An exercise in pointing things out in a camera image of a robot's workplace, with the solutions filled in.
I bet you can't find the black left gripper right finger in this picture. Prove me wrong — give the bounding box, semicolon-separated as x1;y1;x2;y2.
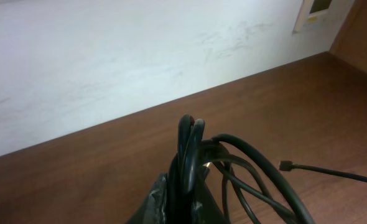
192;177;228;224

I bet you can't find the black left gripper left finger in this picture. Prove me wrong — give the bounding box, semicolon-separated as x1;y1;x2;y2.
126;173;167;224

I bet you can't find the black cable bundle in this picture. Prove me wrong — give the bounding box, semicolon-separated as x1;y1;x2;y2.
166;113;317;224

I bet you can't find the white wall thermostat panel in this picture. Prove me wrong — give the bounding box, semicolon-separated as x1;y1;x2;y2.
293;0;332;34

